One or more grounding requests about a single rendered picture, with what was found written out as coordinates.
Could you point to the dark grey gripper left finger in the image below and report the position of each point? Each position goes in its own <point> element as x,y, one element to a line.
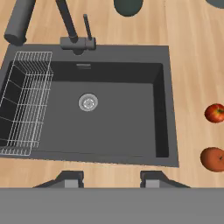
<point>70,178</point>

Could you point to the orange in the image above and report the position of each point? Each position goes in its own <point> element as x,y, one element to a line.
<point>213,159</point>

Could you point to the dark grey round object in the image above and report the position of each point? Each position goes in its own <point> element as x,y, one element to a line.
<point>128,6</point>

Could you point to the dark grey sink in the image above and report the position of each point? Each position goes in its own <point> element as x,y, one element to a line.
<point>116,110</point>

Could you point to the red apple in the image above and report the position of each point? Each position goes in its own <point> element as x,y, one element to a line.
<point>215,113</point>

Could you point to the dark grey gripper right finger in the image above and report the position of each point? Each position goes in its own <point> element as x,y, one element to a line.
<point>153,178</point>

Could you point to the dark grey sink faucet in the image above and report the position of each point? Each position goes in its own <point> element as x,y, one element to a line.
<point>76,38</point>

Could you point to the dark grey cylinder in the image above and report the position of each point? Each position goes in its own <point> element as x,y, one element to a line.
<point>19,20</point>

